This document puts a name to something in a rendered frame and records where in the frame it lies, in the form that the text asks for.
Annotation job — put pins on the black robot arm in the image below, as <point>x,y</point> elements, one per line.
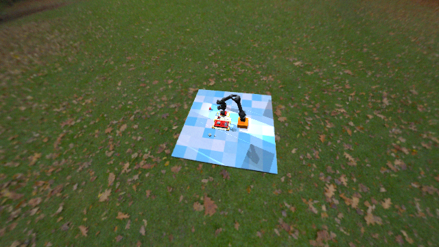
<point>237,99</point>

